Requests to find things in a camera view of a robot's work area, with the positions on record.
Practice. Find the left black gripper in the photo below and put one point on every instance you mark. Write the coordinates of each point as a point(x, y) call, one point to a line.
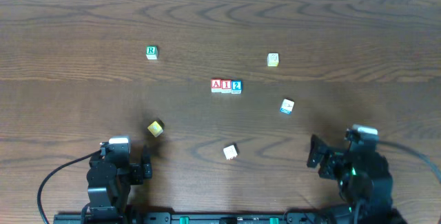
point(138, 173)

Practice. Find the yellow wooden block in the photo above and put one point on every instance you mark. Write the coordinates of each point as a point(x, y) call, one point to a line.
point(155, 128)

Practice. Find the white red-print block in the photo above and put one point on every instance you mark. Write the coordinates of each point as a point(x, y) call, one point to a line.
point(230, 152)

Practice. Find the blue-sided picture block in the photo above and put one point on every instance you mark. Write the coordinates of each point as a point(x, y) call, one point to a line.
point(287, 106)

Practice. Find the red letter A block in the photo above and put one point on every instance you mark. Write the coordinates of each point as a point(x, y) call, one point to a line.
point(216, 85)

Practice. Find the blue number 2 block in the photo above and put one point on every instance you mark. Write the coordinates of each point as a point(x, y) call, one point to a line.
point(237, 87)

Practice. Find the black mounting rail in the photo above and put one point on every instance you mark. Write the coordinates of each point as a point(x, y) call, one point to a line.
point(167, 218)

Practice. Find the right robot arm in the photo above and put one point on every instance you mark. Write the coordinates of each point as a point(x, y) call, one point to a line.
point(364, 206)

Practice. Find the green letter R block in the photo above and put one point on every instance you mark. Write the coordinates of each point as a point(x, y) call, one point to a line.
point(152, 52)

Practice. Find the red letter I block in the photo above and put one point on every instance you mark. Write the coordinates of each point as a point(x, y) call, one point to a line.
point(226, 86)

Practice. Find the yellow-sided picture block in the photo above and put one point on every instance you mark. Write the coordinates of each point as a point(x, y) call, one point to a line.
point(273, 59)

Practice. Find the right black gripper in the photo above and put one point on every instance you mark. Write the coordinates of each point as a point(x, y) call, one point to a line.
point(326, 162)

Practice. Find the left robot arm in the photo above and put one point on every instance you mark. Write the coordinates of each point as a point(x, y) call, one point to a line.
point(109, 202)

